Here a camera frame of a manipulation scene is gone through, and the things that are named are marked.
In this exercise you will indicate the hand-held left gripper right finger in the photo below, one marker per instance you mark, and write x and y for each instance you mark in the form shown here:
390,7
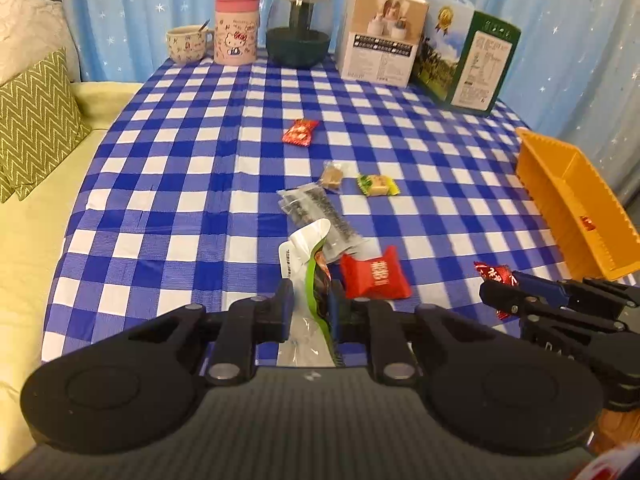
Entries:
334,312

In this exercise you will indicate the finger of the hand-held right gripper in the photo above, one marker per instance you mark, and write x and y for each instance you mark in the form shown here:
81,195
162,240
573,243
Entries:
542,287
502,297

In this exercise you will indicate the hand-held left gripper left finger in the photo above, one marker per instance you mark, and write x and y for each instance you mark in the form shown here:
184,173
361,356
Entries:
287,310

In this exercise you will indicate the dark red candy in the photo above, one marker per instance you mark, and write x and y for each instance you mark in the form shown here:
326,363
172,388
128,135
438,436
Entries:
492,272

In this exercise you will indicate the white and green snack packet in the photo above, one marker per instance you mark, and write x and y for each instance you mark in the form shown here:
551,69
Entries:
307,255

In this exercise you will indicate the yellow plastic tray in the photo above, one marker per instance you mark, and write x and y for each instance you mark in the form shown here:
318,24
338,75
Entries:
570,200

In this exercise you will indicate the green and yellow candy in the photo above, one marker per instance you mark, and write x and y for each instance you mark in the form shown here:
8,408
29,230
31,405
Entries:
376,185

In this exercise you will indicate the red square snack packet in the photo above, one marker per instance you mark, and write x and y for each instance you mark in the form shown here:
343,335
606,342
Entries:
375,276

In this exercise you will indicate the small red candy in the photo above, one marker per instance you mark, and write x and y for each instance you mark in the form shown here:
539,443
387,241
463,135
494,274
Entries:
588,223

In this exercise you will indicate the red and white object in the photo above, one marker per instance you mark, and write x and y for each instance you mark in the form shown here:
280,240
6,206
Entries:
612,465

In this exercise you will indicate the grey long snack packet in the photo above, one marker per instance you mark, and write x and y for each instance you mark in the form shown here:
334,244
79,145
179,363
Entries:
317,210

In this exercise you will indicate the blue white checkered tablecloth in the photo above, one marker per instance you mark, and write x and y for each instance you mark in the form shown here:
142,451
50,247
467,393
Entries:
200,210

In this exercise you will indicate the brown candy in clear wrapper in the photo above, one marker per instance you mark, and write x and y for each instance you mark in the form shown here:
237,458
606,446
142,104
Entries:
332,176

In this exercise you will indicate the red candy with white print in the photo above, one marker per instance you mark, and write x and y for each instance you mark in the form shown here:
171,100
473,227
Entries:
299,133

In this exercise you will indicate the green cardboard box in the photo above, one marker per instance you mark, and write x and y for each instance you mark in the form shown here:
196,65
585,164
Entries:
480,65

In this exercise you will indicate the pale yellow sofa cover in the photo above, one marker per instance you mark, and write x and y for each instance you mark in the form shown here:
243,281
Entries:
30,270

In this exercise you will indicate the dark glass jar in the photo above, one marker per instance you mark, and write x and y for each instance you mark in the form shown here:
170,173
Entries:
299,30

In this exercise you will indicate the white cardboard box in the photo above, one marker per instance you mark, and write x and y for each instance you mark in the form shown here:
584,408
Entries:
380,35

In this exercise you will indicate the patterned ceramic mug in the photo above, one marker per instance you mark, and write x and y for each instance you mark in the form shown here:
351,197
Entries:
186,46

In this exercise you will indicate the pink lidded cartoon cup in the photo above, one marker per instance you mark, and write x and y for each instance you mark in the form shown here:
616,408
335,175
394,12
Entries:
236,30

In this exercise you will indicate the metal spoon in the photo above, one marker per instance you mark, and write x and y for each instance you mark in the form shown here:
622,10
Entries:
204,25

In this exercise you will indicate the green zigzag pillow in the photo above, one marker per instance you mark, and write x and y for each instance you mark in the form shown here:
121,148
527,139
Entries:
35,120

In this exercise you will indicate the white pillow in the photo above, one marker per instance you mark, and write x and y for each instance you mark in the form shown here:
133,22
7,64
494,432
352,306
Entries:
25,25

